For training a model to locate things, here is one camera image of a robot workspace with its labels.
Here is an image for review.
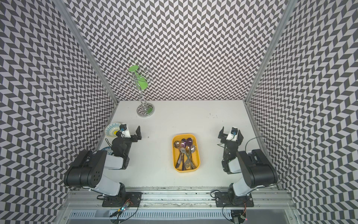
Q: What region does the copper handled spoon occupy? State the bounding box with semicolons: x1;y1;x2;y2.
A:
174;141;184;169

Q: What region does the yellow plastic storage box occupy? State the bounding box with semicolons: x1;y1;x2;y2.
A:
172;133;200;173

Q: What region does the purple spoon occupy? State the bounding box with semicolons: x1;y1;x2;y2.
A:
181;139;187;171

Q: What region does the small silver spoon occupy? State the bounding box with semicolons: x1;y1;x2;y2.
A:
180;147;196;170

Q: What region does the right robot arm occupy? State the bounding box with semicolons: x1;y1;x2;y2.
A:
215;127;278;208

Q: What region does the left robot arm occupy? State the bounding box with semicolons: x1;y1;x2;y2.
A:
63;124;142;197

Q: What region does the yellow blue patterned bowl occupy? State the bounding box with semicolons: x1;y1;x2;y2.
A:
104;122;122;137

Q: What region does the blue patterned plate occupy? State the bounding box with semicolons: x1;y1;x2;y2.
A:
101;147;113;155

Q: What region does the green plastic cup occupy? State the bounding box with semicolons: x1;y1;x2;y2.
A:
128;65;148;90

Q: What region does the chrome cup holder stand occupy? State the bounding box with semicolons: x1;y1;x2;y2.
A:
117;68;154;118

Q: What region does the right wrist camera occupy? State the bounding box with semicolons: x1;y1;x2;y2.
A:
226;127;239;141

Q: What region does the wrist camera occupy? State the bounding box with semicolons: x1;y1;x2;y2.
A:
226;127;239;141
118;124;131;138

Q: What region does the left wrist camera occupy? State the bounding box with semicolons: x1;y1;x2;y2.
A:
118;124;131;138

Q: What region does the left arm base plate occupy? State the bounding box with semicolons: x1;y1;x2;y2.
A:
102;192;143;208

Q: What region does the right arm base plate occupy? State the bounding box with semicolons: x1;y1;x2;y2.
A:
210;191;254;208

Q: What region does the aluminium front rail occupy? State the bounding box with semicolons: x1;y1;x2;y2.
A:
62;187;291;211

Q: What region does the aluminium corner post right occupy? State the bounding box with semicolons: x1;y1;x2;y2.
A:
244;0;298;104

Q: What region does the aluminium corner post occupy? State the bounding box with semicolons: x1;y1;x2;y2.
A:
244;0;298;104
52;0;118;105

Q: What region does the aluminium corner post left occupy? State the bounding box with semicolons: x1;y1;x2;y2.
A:
52;0;118;105

